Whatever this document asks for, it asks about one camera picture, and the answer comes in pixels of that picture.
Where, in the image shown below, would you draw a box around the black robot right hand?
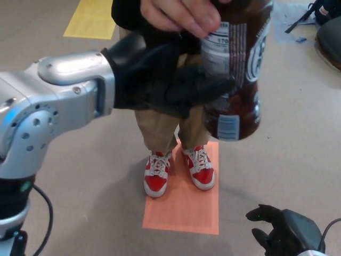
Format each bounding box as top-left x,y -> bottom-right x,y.
245,204 -> 326,256

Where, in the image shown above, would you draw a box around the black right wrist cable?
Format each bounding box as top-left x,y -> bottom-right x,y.
318,219 -> 341,256

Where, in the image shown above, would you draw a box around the orange floor sheet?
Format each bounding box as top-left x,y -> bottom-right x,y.
142,140 -> 220,235

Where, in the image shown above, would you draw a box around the khaki cargo trousers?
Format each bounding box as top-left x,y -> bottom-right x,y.
118,26 -> 214,153

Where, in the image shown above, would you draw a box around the grey seat with wooden base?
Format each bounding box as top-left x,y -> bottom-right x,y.
314,23 -> 341,71

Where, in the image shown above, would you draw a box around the brown protein shake bottle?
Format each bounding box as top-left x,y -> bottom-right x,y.
199,0 -> 275,141

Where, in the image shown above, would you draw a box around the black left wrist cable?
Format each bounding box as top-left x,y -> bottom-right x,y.
25,183 -> 54,256

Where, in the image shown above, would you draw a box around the red white sneaker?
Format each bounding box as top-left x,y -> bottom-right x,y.
143,150 -> 172,198
181,145 -> 215,190

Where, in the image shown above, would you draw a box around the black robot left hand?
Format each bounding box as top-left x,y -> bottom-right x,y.
102,30 -> 237,119

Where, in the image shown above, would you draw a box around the person's right hand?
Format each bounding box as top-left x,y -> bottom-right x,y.
140,0 -> 222,38

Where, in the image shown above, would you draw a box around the yellow floor sheet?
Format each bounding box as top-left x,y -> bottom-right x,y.
63,0 -> 117,41

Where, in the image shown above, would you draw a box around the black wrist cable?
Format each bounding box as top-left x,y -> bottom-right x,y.
25,183 -> 54,256
318,219 -> 341,256

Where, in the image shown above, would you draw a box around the blue floor sheet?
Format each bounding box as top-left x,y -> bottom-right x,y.
271,2 -> 320,45

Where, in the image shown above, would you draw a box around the black backpack with strap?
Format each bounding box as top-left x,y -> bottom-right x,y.
284,0 -> 341,34

